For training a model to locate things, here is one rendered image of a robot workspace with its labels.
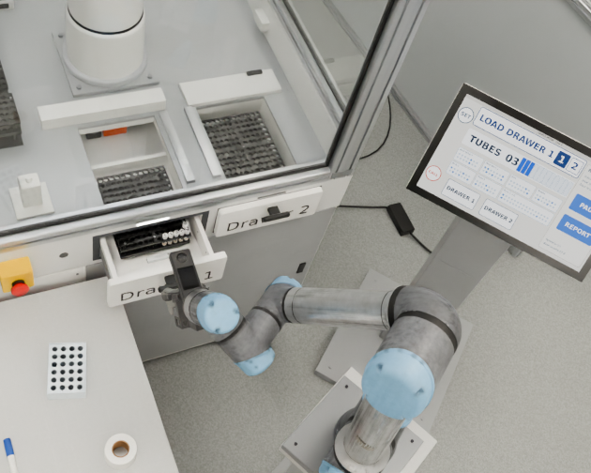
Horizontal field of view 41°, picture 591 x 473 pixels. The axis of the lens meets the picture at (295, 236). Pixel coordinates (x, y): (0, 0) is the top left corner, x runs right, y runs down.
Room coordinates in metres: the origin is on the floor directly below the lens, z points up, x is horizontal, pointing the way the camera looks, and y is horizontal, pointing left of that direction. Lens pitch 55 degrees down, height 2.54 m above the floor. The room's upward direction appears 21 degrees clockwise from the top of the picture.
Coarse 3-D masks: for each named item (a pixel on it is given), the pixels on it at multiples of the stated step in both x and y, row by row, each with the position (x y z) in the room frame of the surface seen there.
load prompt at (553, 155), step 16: (480, 112) 1.53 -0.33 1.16; (480, 128) 1.50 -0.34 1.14; (496, 128) 1.51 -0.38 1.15; (512, 128) 1.51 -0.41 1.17; (512, 144) 1.49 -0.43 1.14; (528, 144) 1.49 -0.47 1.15; (544, 144) 1.50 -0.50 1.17; (544, 160) 1.47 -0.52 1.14; (560, 160) 1.48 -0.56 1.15; (576, 160) 1.49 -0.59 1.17; (576, 176) 1.46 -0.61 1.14
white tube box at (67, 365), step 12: (60, 348) 0.67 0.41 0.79; (72, 348) 0.69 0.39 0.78; (84, 348) 0.69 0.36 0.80; (48, 360) 0.63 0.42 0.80; (60, 360) 0.65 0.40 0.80; (72, 360) 0.66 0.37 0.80; (84, 360) 0.67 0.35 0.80; (48, 372) 0.61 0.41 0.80; (60, 372) 0.62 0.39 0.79; (72, 372) 0.64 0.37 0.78; (84, 372) 0.64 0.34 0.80; (48, 384) 0.58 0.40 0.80; (60, 384) 0.59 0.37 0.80; (72, 384) 0.60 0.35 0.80; (84, 384) 0.61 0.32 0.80; (48, 396) 0.56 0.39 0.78; (60, 396) 0.57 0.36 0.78; (72, 396) 0.59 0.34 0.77; (84, 396) 0.60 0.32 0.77
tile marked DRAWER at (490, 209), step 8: (488, 200) 1.39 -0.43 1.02; (480, 208) 1.37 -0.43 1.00; (488, 208) 1.37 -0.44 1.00; (496, 208) 1.38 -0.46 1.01; (504, 208) 1.38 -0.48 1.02; (488, 216) 1.36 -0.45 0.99; (496, 216) 1.36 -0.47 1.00; (504, 216) 1.37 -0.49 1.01; (512, 216) 1.37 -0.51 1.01; (504, 224) 1.35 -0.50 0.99; (512, 224) 1.36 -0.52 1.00
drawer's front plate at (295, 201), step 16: (304, 192) 1.26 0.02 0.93; (320, 192) 1.28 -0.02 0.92; (224, 208) 1.12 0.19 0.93; (240, 208) 1.14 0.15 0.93; (256, 208) 1.16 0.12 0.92; (288, 208) 1.23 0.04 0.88; (304, 208) 1.26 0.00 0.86; (224, 224) 1.11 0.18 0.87; (240, 224) 1.14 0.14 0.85; (256, 224) 1.17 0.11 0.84
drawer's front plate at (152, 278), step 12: (204, 264) 0.95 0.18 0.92; (216, 264) 0.97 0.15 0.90; (132, 276) 0.85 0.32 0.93; (144, 276) 0.86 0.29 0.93; (156, 276) 0.87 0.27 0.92; (204, 276) 0.96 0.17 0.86; (216, 276) 0.98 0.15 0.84; (108, 288) 0.81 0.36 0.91; (120, 288) 0.82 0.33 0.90; (132, 288) 0.84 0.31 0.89; (144, 288) 0.86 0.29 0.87; (156, 288) 0.88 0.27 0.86; (108, 300) 0.81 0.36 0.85; (120, 300) 0.82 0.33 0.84; (132, 300) 0.84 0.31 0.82
